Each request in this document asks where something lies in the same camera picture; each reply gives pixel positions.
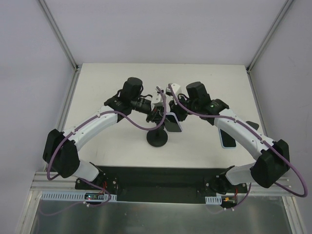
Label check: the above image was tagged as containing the purple case smartphone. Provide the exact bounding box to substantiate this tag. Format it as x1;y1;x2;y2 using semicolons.
164;112;182;133

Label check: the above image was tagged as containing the black phone stand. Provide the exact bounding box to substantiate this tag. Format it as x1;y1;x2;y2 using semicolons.
146;123;168;147

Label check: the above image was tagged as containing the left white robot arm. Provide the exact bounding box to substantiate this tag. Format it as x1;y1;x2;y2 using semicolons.
43;77;166;190

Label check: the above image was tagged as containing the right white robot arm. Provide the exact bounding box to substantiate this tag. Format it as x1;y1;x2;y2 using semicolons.
166;81;290;193

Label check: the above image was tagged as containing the brown base phone stand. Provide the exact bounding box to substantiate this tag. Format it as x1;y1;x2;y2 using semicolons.
245;121;259;131

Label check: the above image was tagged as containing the blue case smartphone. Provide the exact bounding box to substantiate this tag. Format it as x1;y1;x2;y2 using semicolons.
219;129;236;149

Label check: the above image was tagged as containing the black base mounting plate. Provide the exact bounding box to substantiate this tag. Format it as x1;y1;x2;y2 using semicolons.
74;165;252;203

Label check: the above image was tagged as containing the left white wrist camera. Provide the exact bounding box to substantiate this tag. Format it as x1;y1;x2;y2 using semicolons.
151;86;163;110

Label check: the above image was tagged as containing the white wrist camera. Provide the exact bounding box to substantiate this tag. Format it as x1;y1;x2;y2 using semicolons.
151;86;163;110
165;83;182;96

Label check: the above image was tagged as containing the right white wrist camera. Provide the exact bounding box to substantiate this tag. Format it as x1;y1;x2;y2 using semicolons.
165;83;182;96

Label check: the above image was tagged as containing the right white cable duct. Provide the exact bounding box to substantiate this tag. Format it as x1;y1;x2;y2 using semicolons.
205;195;222;205

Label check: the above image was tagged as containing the white cable duct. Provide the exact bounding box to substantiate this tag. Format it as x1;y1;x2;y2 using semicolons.
205;195;222;205
41;191;117;202

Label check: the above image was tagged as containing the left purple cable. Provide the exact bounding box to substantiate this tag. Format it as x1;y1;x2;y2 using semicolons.
46;86;169;181

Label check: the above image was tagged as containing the purple cable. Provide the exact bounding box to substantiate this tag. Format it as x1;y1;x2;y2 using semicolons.
46;86;169;181
168;83;308;197

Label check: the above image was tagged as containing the left white cable duct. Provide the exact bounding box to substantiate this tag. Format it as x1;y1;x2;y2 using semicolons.
41;191;117;202

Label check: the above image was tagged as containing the left aluminium frame post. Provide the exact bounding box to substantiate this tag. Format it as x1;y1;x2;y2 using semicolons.
38;0;82;71

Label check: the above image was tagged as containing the aluminium frame post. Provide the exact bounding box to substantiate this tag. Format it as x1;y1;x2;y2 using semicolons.
38;0;82;71
246;0;294;73

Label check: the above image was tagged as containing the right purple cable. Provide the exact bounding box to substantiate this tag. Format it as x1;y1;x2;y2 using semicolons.
168;83;308;197

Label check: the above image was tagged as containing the right aluminium frame post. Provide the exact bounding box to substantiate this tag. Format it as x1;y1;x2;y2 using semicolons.
246;0;294;73

